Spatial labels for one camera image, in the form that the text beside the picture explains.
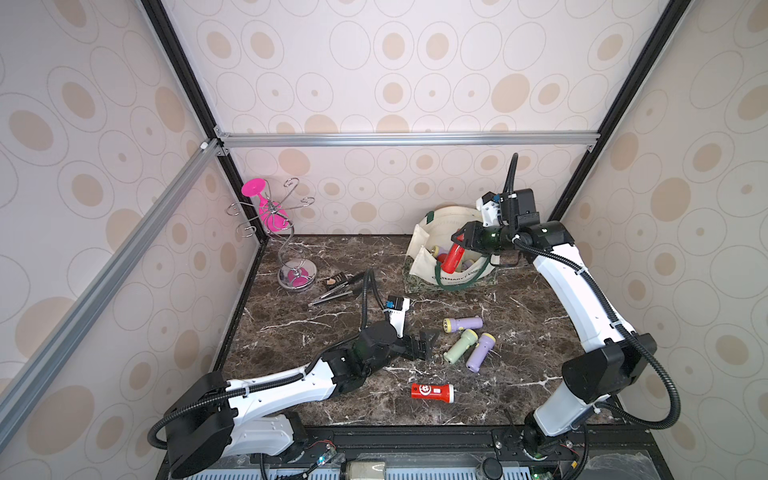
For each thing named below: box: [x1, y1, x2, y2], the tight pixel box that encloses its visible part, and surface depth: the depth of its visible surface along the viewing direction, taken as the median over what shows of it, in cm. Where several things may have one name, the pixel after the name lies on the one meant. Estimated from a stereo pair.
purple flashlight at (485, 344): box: [466, 332, 496, 373], surface depth 89 cm
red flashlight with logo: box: [410, 383, 455, 403], surface depth 81 cm
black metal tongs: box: [308, 271, 366, 307], surface depth 106 cm
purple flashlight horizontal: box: [442, 317, 484, 333], surface depth 94 cm
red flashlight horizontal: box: [442, 243, 465, 274], surface depth 79 cm
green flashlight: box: [443, 329, 479, 364], surface depth 91 cm
